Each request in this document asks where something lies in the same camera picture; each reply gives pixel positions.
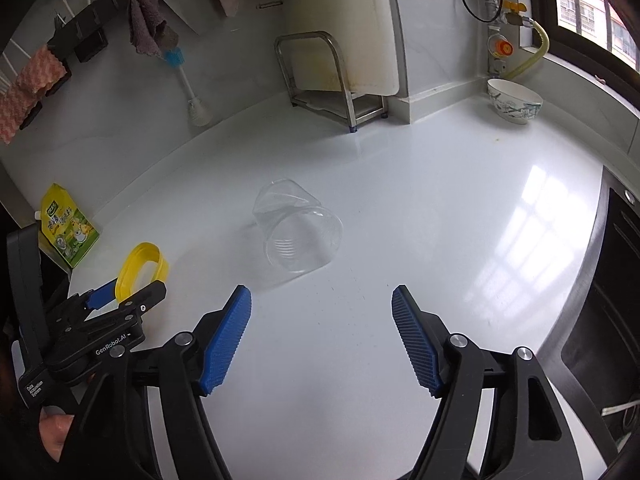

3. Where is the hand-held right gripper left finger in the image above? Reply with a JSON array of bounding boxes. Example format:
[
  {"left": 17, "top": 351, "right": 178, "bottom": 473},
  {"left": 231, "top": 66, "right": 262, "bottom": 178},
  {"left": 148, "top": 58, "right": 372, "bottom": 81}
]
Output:
[{"left": 65, "top": 284, "right": 253, "bottom": 480}]

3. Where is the yellow gas hose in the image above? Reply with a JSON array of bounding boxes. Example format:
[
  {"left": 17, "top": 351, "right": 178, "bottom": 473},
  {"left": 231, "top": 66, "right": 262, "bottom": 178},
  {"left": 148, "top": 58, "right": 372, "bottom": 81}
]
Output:
[{"left": 502, "top": 17, "right": 551, "bottom": 81}]

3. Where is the pink wavy dish cloth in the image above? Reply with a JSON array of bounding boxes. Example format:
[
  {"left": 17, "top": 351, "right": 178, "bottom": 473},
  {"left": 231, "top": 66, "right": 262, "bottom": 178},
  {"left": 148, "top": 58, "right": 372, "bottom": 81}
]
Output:
[
  {"left": 14, "top": 44, "right": 69, "bottom": 97},
  {"left": 0, "top": 84, "right": 42, "bottom": 146}
]

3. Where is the yellow green drink pouch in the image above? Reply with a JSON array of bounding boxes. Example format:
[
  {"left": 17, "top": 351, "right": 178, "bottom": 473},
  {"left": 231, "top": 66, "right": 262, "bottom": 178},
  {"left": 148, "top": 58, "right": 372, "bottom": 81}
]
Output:
[{"left": 33, "top": 182, "right": 101, "bottom": 269}]

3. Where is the white patterned bowl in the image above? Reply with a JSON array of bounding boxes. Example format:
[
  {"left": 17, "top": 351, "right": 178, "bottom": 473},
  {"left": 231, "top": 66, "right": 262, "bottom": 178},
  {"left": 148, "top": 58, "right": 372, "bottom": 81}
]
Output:
[{"left": 487, "top": 77, "right": 545, "bottom": 125}]

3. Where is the dark framed window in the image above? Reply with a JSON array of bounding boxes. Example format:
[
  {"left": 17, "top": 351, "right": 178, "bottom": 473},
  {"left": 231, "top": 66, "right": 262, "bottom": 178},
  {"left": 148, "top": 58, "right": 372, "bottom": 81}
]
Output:
[{"left": 547, "top": 0, "right": 640, "bottom": 72}]

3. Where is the dark steel sink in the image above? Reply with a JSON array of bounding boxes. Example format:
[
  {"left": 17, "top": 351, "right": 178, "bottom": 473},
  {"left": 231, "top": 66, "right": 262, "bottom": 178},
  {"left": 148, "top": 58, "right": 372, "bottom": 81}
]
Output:
[{"left": 559, "top": 164, "right": 640, "bottom": 462}]

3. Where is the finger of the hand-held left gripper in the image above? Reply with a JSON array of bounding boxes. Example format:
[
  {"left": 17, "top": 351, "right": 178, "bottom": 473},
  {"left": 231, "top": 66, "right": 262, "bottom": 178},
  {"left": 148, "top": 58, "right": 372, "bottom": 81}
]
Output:
[
  {"left": 117, "top": 280, "right": 169, "bottom": 317},
  {"left": 79, "top": 282, "right": 121, "bottom": 311}
]

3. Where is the white blue bottle brush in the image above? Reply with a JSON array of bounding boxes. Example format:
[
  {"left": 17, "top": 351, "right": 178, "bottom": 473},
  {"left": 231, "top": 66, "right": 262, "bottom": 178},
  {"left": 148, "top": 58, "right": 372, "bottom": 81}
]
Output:
[{"left": 159, "top": 45, "right": 214, "bottom": 128}]

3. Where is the yellow plastic ring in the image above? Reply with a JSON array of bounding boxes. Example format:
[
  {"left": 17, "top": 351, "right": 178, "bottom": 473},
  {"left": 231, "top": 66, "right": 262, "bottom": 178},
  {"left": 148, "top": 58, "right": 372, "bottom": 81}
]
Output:
[{"left": 114, "top": 242, "right": 170, "bottom": 306}]

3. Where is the metal rack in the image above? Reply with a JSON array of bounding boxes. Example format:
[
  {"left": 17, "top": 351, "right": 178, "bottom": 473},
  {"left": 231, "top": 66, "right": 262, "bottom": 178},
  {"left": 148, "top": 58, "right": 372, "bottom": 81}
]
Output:
[{"left": 273, "top": 31, "right": 390, "bottom": 134}]

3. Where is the white cutting board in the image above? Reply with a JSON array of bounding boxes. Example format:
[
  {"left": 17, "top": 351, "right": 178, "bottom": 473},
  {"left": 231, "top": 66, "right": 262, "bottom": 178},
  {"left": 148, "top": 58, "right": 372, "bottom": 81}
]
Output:
[{"left": 280, "top": 0, "right": 401, "bottom": 99}]

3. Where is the person's left hand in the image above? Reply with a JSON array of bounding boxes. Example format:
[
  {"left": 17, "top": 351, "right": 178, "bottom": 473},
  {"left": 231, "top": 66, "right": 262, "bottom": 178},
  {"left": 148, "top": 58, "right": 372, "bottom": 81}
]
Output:
[{"left": 38, "top": 406, "right": 77, "bottom": 462}]

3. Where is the clear plastic cup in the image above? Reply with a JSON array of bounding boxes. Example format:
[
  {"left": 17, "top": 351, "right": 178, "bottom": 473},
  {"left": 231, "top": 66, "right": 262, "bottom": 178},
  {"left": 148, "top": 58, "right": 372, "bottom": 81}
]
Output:
[{"left": 252, "top": 177, "right": 345, "bottom": 275}]

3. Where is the brass gas valve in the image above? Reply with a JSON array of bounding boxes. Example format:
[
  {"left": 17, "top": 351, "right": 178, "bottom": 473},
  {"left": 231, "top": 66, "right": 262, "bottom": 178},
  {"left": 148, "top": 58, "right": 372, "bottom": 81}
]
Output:
[{"left": 502, "top": 0, "right": 534, "bottom": 29}]

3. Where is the white hanging sheet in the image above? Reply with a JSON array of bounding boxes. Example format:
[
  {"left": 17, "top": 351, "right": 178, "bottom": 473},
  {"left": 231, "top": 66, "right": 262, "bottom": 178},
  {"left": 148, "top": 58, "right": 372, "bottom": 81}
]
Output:
[{"left": 164, "top": 0, "right": 214, "bottom": 36}]

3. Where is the grey purple hanging cloth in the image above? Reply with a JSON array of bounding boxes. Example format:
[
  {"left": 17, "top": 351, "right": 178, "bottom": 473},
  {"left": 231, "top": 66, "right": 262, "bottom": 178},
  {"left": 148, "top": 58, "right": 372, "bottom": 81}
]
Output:
[{"left": 128, "top": 0, "right": 180, "bottom": 57}]

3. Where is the black wall rail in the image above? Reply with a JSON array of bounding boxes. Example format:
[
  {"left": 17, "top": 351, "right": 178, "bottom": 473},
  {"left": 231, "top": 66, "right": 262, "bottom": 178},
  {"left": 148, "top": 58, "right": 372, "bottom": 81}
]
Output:
[{"left": 45, "top": 0, "right": 202, "bottom": 64}]

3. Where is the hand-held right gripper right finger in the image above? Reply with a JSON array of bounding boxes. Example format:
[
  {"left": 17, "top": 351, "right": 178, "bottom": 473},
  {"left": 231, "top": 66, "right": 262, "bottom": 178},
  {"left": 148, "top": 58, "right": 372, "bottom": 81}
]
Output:
[{"left": 391, "top": 284, "right": 584, "bottom": 480}]

